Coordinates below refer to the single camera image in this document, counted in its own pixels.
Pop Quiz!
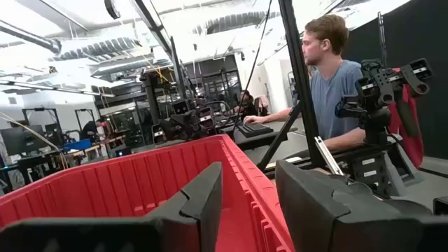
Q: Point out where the black diagonal frame brace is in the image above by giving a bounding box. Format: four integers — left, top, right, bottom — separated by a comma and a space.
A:
257, 101, 302, 172

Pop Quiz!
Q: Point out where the black monitor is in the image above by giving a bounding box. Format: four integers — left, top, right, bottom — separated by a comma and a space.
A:
0, 125, 46, 157

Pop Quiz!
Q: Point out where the silver metal bar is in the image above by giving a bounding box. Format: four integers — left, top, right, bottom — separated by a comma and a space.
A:
314, 135, 344, 176

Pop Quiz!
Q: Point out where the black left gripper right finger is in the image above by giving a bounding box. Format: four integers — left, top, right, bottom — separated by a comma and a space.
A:
275, 159, 448, 252

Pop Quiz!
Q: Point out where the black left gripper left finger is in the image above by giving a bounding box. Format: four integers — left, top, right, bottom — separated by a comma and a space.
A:
0, 161, 223, 252

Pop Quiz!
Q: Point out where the blue plastic tub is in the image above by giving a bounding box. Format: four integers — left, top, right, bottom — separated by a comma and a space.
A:
62, 139, 92, 153

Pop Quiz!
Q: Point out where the large silver ceiling duct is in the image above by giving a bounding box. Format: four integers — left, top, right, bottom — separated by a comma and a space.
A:
206, 11, 281, 35

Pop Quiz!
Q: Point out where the silver ribbed ceiling duct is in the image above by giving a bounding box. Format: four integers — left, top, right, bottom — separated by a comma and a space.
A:
57, 36, 141, 62

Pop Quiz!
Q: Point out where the computer tower with blue lights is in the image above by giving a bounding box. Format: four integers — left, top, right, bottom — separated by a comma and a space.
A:
114, 146, 133, 158

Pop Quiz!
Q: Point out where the grey ceiling pipe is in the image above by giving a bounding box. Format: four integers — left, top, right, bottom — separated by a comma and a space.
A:
0, 20, 63, 54

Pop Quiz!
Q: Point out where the black background robot station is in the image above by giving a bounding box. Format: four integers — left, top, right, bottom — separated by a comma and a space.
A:
150, 99, 217, 144

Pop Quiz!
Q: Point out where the black overhead frame beam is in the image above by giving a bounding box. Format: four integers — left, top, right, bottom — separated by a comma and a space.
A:
128, 0, 173, 59

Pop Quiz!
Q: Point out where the red ribbed plastic bin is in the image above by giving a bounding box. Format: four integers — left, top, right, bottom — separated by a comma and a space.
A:
0, 134, 297, 252

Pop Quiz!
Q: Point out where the black ceiling cable reel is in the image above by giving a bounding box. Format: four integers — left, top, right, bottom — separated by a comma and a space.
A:
104, 0, 121, 20

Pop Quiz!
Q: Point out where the black partition panel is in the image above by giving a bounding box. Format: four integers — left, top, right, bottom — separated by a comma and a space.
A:
341, 0, 448, 160

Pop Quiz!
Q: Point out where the black desk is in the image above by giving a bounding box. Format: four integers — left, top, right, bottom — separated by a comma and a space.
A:
220, 120, 298, 151

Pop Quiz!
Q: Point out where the thin black frame post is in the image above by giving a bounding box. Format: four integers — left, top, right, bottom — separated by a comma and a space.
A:
169, 36, 187, 102

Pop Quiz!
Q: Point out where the person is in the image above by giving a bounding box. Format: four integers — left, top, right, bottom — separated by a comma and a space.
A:
79, 118, 106, 141
244, 13, 367, 152
231, 90, 259, 119

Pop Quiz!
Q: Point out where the red fabric cover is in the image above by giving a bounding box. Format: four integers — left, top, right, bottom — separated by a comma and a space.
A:
386, 66, 426, 169

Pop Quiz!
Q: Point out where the black computer keyboard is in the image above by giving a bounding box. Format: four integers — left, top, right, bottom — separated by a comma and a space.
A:
237, 122, 275, 139

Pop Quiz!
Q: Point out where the wooden workbench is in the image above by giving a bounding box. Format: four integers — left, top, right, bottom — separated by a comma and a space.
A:
64, 135, 126, 162

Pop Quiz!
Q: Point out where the pale yellow cable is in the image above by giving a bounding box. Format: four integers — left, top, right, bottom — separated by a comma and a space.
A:
0, 111, 70, 171

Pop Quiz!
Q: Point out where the hanging black cable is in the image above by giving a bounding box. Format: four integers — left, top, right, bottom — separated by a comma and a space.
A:
231, 0, 274, 131

